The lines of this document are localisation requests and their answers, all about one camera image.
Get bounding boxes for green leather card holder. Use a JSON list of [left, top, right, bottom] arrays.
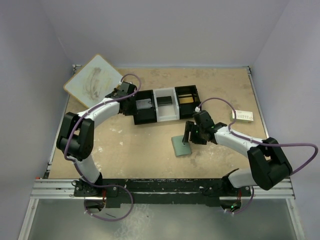
[[171, 135, 192, 157]]

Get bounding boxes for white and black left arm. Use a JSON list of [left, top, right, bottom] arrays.
[[56, 81, 141, 196]]

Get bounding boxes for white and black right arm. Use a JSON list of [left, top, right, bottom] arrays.
[[182, 110, 293, 196]]

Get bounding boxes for silver VIP card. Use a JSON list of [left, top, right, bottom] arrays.
[[135, 98, 153, 110]]

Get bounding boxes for gold card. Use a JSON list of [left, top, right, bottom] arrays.
[[179, 95, 194, 105]]

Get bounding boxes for black card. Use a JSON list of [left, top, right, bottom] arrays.
[[156, 96, 173, 106]]

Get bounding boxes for white card box red logo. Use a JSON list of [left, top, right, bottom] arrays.
[[230, 110, 254, 123]]

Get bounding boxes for black bin right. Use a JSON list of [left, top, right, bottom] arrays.
[[174, 85, 201, 120]]

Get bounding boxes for black bin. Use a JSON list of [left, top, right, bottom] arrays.
[[133, 90, 157, 125], [174, 85, 201, 120]]

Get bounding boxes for white middle bin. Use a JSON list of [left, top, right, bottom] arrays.
[[153, 87, 180, 123]]

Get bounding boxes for black bin left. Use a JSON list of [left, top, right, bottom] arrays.
[[133, 90, 157, 125]]

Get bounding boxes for yellow rimmed whiteboard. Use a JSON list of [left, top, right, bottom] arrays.
[[63, 54, 123, 108]]

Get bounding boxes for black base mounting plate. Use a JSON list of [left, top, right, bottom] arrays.
[[71, 178, 251, 208]]

